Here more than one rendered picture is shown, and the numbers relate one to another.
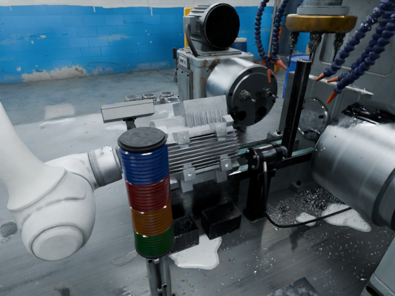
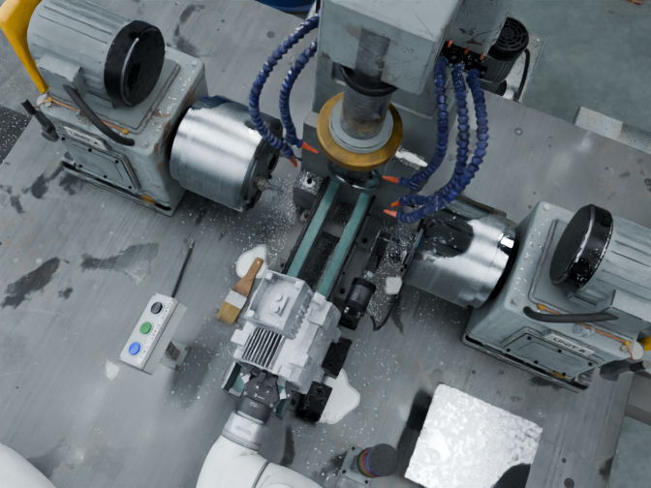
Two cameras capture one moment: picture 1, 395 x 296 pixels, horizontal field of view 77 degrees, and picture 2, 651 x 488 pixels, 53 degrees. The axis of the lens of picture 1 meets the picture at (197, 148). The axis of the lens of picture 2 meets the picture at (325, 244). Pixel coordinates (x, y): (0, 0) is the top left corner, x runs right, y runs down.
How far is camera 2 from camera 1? 1.24 m
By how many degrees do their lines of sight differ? 50
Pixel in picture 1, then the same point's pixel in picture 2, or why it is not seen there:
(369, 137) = (452, 269)
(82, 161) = (243, 453)
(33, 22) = not seen: outside the picture
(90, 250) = not seen: hidden behind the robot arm
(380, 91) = (424, 128)
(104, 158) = (256, 434)
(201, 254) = (341, 397)
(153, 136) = (389, 455)
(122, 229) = not seen: hidden behind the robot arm
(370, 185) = (461, 300)
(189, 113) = (290, 331)
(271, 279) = (403, 375)
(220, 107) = (305, 294)
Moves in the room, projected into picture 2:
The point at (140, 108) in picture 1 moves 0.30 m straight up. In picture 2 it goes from (172, 322) to (146, 284)
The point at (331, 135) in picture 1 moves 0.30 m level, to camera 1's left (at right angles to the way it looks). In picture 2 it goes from (419, 268) to (324, 355)
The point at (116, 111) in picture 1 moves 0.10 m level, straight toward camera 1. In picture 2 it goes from (155, 352) to (195, 375)
